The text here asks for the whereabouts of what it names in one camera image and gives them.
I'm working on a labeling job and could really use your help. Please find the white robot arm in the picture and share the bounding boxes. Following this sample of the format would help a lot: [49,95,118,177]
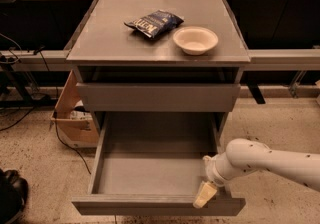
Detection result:
[193,138,320,209]

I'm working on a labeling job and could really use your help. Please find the grey drawer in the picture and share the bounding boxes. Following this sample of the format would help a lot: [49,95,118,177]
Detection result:
[76,83,240,112]
[72,112,245,216]

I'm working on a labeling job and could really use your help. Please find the grey metal rail frame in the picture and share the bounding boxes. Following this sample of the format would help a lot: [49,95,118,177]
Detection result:
[0,0,320,72]

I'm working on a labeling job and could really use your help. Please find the black floor cable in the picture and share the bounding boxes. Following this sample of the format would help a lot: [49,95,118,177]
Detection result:
[53,110,92,176]

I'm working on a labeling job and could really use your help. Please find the blue chip bag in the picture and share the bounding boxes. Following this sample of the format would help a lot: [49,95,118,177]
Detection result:
[125,10,184,39]

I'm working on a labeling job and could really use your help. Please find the black shoes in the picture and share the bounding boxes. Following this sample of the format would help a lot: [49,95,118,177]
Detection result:
[0,169,29,224]

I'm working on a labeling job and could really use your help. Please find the white bowl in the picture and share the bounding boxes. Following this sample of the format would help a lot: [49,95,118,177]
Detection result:
[173,26,218,56]

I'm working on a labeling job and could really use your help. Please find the cardboard box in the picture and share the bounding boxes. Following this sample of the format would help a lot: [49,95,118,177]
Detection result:
[51,71,99,148]

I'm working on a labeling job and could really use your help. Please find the grey drawer cabinet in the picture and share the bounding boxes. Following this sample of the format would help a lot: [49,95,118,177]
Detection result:
[68,0,250,124]

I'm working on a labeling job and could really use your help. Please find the grey top drawer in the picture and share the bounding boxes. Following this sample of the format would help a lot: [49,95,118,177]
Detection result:
[76,83,240,112]

